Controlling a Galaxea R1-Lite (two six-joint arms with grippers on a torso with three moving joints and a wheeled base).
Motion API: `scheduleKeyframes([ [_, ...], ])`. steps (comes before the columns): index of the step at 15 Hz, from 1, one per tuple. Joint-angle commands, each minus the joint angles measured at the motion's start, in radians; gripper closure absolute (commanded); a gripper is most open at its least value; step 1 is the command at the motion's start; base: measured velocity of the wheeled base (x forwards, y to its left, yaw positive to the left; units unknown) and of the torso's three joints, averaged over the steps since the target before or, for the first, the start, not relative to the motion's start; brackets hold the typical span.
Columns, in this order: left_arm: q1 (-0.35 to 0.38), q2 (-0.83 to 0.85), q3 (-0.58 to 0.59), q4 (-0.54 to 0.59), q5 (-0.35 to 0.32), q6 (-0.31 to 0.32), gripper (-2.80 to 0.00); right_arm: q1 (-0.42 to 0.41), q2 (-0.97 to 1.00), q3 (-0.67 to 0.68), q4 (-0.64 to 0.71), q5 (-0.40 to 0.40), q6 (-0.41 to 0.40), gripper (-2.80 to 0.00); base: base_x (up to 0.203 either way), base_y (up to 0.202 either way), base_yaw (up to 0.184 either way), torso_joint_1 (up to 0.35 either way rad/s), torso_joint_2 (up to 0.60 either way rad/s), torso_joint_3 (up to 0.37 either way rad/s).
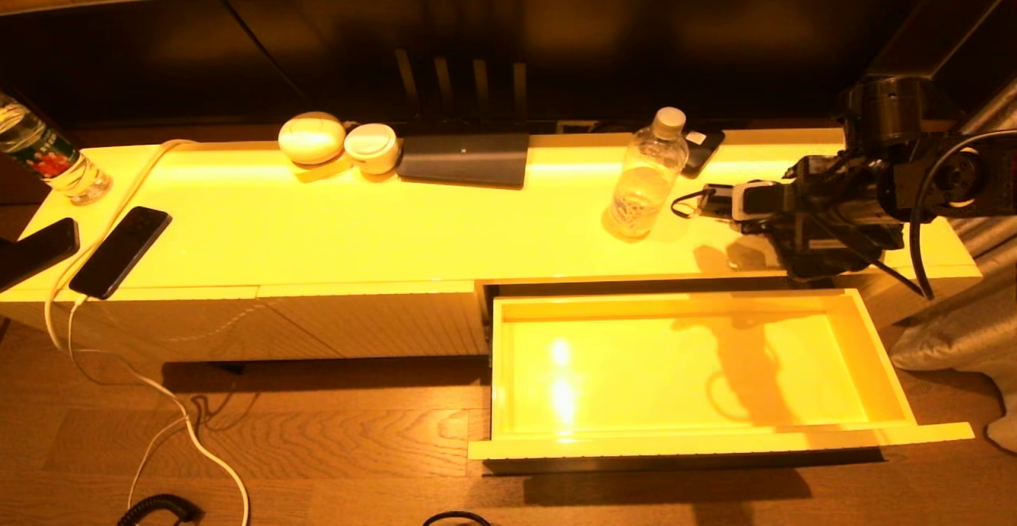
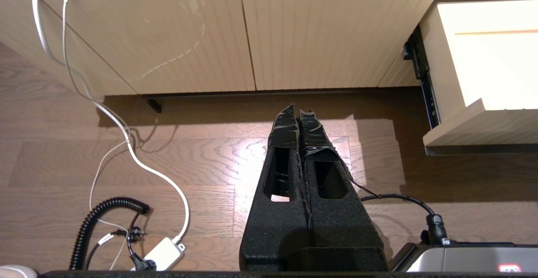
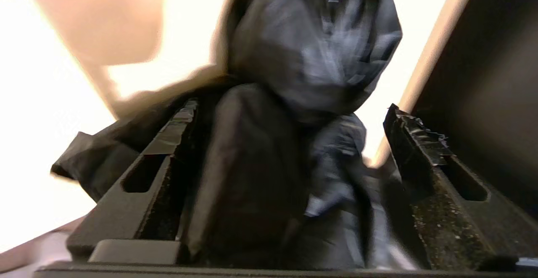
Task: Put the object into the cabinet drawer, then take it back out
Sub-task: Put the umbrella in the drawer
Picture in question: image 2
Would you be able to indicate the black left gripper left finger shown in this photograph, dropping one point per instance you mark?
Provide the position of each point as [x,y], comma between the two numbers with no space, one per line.
[277,227]

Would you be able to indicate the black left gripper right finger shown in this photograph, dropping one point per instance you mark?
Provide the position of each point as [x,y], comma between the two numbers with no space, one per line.
[344,236]

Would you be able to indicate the white cabinet drawer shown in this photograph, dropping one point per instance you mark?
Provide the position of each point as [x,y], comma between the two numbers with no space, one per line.
[483,59]

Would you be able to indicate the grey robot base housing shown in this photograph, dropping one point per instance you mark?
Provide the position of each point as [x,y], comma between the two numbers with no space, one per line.
[462,259]

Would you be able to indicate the cream ribbed sideboard cabinet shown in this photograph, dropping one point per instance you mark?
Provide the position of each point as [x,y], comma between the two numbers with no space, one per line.
[189,38]

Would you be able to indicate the white power adapter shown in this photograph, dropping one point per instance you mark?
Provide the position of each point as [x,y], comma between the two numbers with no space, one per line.
[162,253]

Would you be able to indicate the white round object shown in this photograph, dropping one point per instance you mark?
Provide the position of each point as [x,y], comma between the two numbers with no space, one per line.
[17,271]

